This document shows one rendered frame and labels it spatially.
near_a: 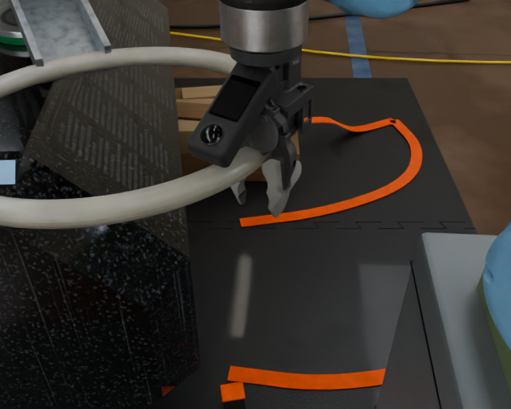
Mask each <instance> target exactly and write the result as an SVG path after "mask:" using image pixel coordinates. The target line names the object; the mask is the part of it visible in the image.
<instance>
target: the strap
mask: <svg viewBox="0 0 511 409"><path fill-rule="evenodd" d="M311 123H335V124H337V125H339V126H340V127H343V128H345V129H347V130H349V131H370V130H374V129H377V128H380V127H385V126H388V125H391V124H392V125H394V126H395V128H396V129H398V130H399V131H400V133H402V134H403V135H404V137H405V138H406V140H407V142H408V143H409V146H410V151H411V159H410V164H409V166H408V168H407V169H406V171H405V172H404V173H403V174H402V175H401V176H400V177H399V178H398V179H396V180H395V181H393V182H391V183H390V184H388V185H386V186H384V187H382V188H380V189H377V190H375V191H373V192H369V193H367V194H365V195H362V196H357V197H355V198H352V199H349V200H344V201H341V202H338V203H335V204H329V205H325V206H321V207H318V208H314V209H305V210H301V211H295V212H290V213H281V214H280V215H279V216H278V217H274V216H273V215H272V214H271V215H264V216H257V217H245V218H239V220H240V223H241V227H245V226H258V225H264V224H271V223H278V222H290V221H296V220H301V219H306V218H311V217H319V216H323V215H326V214H330V213H336V212H339V211H342V210H346V209H351V208H353V207H357V206H360V205H364V204H366V203H369V202H372V201H374V200H378V199H380V198H382V197H385V196H387V195H389V194H391V193H393V192H395V191H397V190H399V189H400V188H402V187H404V186H405V185H407V184H408V183H409V182H410V181H411V180H412V179H413V178H414V177H415V175H416V174H417V173H418V172H419V169H420V166H421V164H422V159H423V154H422V149H421V146H420V144H419V142H418V140H417V138H416V137H415V136H414V134H413V133H412V132H411V131H410V130H409V129H408V128H407V127H406V126H405V125H404V124H403V123H402V122H401V121H400V120H399V119H395V120H393V119H392V118H387V119H384V120H381V121H378V122H375V123H369V124H366V125H362V126H356V127H350V126H346V125H344V124H341V123H339V122H336V121H334V120H332V119H331V118H327V117H312V119H311ZM385 370H386V368H383V369H378V370H372V371H366V372H352V373H342V374H297V373H287V372H274V371H268V370H261V369H255V368H243V367H236V366H230V371H229V375H228V379H227V381H237V382H240V381H242V382H244V383H250V384H257V385H268V386H275V387H281V388H290V389H300V390H342V389H353V388H362V387H369V386H375V385H382V383H383V380H384V374H385Z"/></svg>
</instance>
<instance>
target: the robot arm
mask: <svg viewBox="0 0 511 409"><path fill-rule="evenodd" d="M323 1H326V2H329V3H331V4H333V5H334V6H335V7H337V8H338V9H340V10H342V11H344V12H346V13H349V14H352V15H358V16H366V17H370V18H375V19H387V18H391V17H394V16H397V15H400V14H402V13H404V12H406V11H408V10H409V9H410V8H412V7H413V6H414V5H415V4H417V3H418V2H419V0H323ZM219 11H220V27H221V39H222V41H223V42H224V43H225V44H226V45H228V46H229V47H230V56H231V58H232V59H233V60H234V61H236V64H235V66H234V68H233V69H232V71H231V73H230V74H229V75H228V77H227V79H226V80H225V82H224V84H223V85H222V86H221V88H220V90H219V92H218V93H217V95H216V96H215V98H214V99H213V101H212V103H211V105H210V106H209V107H208V109H207V111H206V112H205V114H204V116H203V118H202V119H201V120H200V122H199V124H198V125H197V127H196V128H195V130H194V131H193V133H192V134H191V137H190V138H189V140H188V141H187V148H188V149H189V151H190V152H191V154H192V156H193V157H196V158H199V159H201V160H204V161H207V162H210V163H212V164H214V165H217V166H220V167H223V168H227V167H229V166H230V164H231V162H232V161H233V160H234V157H235V156H236V154H237V152H238V151H239V150H240V149H241V148H242V147H244V146H247V147H250V148H253V149H256V150H259V151H260V153H261V154H262V155H263V156H265V155H266V154H267V153H269V152H271V151H272V152H271V157H270V158H269V159H268V160H266V161H265V162H264V163H263V164H262V171H263V175H264V177H265V178H266V180H267V183H268V189H267V191H266V193H267V195H268V199H269V203H268V206H267V209H268V211H269V212H270V213H271V214H272V215H273V216H274V217H278V216H279V215H280V214H281V212H282V211H283V209H284V208H285V206H286V203H287V200H288V198H289V194H290V190H291V189H292V187H293V186H294V185H295V183H296V181H297V180H298V178H299V176H300V174H301V171H302V166H301V162H300V161H297V149H296V147H295V145H294V143H293V141H292V140H291V139H290V137H291V136H293V135H294V134H295V133H296V131H297V130H298V129H299V128H300V133H301V134H303V133H304V132H305V131H306V130H307V129H308V128H309V127H310V126H311V119H312V103H313V88H314V86H312V85H309V84H303V83H302V82H301V61H302V44H303V43H304V42H305V41H306V39H307V38H308V14H309V0H219ZM302 88H305V90H303V89H302ZM308 101H309V111H308V119H307V120H306V121H304V110H305V103H307V102H308ZM245 179H246V178H244V179H242V180H241V181H239V182H237V183H236V184H234V185H232V186H230V187H231V189H232V191H233V193H234V195H235V197H236V199H237V201H238V202H239V203H240V204H241V205H243V204H244V203H245V199H246V193H247V190H246V188H245V184H244V183H245ZM485 262H486V265H485V267H484V269H483V290H484V295H485V299H486V302H487V306H488V309H489V312H490V314H491V316H492V319H493V321H494V324H495V326H496V328H497V329H498V331H499V333H500V336H501V337H502V338H503V340H504V341H505V343H506V345H507V346H508V348H509V349H510V350H511V222H510V223H509V224H508V225H507V226H506V228H505V230H504V231H502V232H501V233H500V234H499V235H498V236H497V238H496V239H495V240H494V241H493V243H492V245H491V247H490V248H489V250H488V252H487V255H486V258H485Z"/></svg>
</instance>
